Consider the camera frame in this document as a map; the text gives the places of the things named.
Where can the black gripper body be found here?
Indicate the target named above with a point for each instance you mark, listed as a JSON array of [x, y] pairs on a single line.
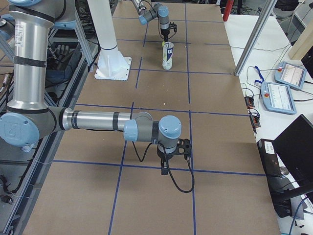
[[165, 32], [163, 155]]

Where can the orange terminal block lower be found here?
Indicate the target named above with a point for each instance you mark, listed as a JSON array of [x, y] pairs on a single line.
[[255, 121]]

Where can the far blue teach pendant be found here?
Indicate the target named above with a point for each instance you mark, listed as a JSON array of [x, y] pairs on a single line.
[[290, 74]]

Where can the black desktop computer box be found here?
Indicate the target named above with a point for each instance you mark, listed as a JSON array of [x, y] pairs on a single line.
[[269, 158]]

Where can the near blue teach pendant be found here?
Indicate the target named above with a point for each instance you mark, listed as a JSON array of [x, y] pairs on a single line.
[[278, 98]]

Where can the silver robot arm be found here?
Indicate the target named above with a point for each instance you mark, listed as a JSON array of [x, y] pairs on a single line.
[[29, 119], [147, 12]]

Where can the aluminium frame post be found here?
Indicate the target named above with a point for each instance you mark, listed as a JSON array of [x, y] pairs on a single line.
[[262, 19]]

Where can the black computer monitor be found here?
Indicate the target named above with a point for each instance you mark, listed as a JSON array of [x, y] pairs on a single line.
[[294, 146]]

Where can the blue teach pendant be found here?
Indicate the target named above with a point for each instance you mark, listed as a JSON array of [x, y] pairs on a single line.
[[290, 74], [278, 98]]

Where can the orange terminal block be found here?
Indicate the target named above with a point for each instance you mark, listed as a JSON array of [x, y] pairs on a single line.
[[255, 121], [249, 100]]

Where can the orange terminal block upper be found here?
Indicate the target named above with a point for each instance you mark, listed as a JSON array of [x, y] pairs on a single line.
[[249, 100]]

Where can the red cylinder bottle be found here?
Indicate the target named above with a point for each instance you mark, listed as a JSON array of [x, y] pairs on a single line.
[[227, 10]]

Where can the clear tennis ball can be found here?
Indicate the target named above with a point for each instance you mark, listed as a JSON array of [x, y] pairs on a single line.
[[167, 55]]

